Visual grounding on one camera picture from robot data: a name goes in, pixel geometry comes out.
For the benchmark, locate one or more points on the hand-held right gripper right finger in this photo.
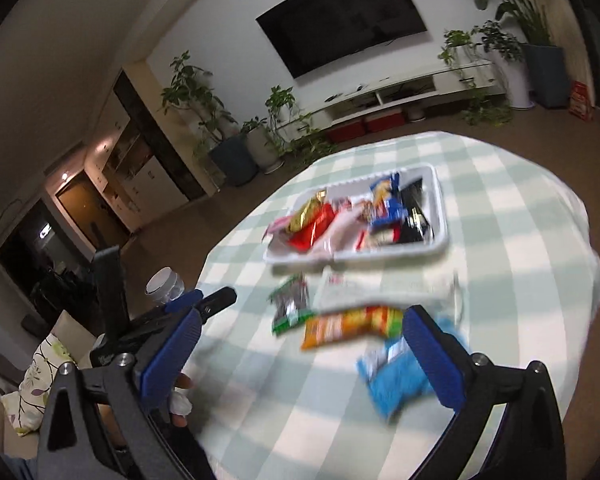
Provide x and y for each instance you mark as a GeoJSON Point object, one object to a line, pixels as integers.
{"type": "Point", "coordinates": [432, 360]}

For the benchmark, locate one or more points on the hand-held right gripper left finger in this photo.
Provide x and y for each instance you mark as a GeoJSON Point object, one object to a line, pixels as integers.
{"type": "Point", "coordinates": [167, 355]}

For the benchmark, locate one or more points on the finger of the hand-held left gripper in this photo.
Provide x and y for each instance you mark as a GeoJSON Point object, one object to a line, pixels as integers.
{"type": "Point", "coordinates": [180, 300]}
{"type": "Point", "coordinates": [220, 300]}

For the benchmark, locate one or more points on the red snack packet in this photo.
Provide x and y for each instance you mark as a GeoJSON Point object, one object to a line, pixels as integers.
{"type": "Point", "coordinates": [312, 232]}

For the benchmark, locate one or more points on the black snack packet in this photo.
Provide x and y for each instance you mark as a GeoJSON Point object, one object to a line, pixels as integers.
{"type": "Point", "coordinates": [412, 220]}

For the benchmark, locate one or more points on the white plastic tray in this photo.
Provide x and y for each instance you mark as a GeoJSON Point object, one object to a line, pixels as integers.
{"type": "Point", "coordinates": [437, 210]}

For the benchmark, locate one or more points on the person's left hand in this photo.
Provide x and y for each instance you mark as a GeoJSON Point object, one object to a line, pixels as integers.
{"type": "Point", "coordinates": [184, 384]}

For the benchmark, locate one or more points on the clear bottle white cap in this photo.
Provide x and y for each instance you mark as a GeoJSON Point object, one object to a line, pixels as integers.
{"type": "Point", "coordinates": [162, 282]}

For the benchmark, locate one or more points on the beige sofa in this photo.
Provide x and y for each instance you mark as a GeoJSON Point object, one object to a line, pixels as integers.
{"type": "Point", "coordinates": [72, 330]}

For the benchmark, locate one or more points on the green snack packet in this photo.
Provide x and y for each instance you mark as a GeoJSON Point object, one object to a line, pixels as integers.
{"type": "Point", "coordinates": [290, 305]}

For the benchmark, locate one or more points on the orange snack packet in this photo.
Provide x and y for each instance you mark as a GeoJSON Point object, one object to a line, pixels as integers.
{"type": "Point", "coordinates": [340, 327]}

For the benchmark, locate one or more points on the leaf print cushion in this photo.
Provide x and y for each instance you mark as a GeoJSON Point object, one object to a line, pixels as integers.
{"type": "Point", "coordinates": [35, 380]}

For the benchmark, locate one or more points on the white kitchen cabinet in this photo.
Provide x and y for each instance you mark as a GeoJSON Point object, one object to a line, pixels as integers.
{"type": "Point", "coordinates": [145, 185]}

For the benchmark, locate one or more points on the gold snack packet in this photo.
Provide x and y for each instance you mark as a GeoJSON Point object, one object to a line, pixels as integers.
{"type": "Point", "coordinates": [305, 212]}

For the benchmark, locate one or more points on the brown white snack packet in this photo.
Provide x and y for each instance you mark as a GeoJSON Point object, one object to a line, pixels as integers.
{"type": "Point", "coordinates": [380, 235]}

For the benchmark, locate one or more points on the pink snack packet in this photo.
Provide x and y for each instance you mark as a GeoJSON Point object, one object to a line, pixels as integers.
{"type": "Point", "coordinates": [342, 232]}

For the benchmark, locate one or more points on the green white checked tablecloth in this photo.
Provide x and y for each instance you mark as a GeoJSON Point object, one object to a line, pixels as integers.
{"type": "Point", "coordinates": [505, 240]}

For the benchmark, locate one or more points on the bushy plant dark pot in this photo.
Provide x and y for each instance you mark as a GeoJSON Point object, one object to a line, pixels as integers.
{"type": "Point", "coordinates": [235, 160]}

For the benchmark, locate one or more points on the plant in ribbed white pot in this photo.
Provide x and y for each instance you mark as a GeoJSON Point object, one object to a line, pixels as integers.
{"type": "Point", "coordinates": [262, 147]}

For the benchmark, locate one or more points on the blue striped snack packet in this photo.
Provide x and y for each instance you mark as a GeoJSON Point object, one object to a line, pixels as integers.
{"type": "Point", "coordinates": [385, 200]}

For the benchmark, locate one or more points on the dark tall cabinet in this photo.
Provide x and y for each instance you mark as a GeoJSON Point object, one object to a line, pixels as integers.
{"type": "Point", "coordinates": [155, 130]}

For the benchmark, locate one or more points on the trailing vine plant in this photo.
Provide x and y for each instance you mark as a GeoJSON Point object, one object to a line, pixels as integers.
{"type": "Point", "coordinates": [485, 110]}
{"type": "Point", "coordinates": [305, 145]}

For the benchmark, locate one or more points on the red storage box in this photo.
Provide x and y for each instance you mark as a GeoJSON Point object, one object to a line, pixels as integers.
{"type": "Point", "coordinates": [385, 121]}
{"type": "Point", "coordinates": [346, 131]}

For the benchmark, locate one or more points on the small white pot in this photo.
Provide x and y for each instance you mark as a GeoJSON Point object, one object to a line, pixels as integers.
{"type": "Point", "coordinates": [415, 112]}

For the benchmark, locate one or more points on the white tv stand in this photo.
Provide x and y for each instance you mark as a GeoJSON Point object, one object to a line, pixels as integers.
{"type": "Point", "coordinates": [405, 87]}

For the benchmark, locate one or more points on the plant in tall white pot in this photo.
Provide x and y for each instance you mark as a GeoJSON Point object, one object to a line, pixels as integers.
{"type": "Point", "coordinates": [517, 85]}

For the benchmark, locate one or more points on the red paper bag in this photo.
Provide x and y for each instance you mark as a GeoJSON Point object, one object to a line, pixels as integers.
{"type": "Point", "coordinates": [581, 100]}

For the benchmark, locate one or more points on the broad-leaf plant grey pot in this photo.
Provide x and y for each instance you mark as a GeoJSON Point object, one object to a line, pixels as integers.
{"type": "Point", "coordinates": [545, 75]}

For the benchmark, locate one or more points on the glass sliding door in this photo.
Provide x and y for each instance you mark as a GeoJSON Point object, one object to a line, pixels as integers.
{"type": "Point", "coordinates": [597, 35]}

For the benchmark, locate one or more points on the black wall television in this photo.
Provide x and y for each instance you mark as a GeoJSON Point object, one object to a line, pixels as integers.
{"type": "Point", "coordinates": [340, 15]}

